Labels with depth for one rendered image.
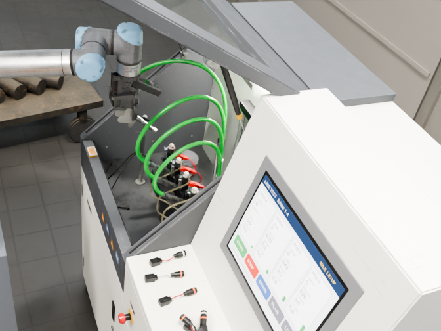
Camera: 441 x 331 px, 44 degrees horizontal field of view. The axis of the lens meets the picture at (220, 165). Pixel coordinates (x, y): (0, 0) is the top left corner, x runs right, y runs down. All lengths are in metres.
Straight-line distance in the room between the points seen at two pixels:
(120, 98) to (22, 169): 1.94
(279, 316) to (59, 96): 2.56
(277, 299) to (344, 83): 0.73
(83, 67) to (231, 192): 0.55
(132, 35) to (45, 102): 2.02
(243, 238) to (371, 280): 0.47
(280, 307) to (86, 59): 0.82
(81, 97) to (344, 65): 2.15
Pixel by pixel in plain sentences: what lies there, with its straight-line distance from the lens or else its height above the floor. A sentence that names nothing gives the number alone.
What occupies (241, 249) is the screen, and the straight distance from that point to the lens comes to 1.55.
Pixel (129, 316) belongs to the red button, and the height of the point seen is 0.81.
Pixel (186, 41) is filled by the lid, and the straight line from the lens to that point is 1.30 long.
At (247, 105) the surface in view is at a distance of 1.94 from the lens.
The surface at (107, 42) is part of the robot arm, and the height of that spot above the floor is 1.56.
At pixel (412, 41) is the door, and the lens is 3.54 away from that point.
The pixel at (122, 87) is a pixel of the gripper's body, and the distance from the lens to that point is 1.74.
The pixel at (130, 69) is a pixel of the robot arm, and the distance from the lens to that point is 1.68.
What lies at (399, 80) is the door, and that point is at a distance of 3.63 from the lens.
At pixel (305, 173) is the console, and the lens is 1.33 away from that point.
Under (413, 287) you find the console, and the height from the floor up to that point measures 1.54.
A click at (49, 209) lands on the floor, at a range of 3.31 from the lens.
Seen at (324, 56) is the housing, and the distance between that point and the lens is 1.91.
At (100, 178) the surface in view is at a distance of 2.06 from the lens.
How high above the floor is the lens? 2.31
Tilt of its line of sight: 39 degrees down
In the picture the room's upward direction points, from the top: 11 degrees clockwise
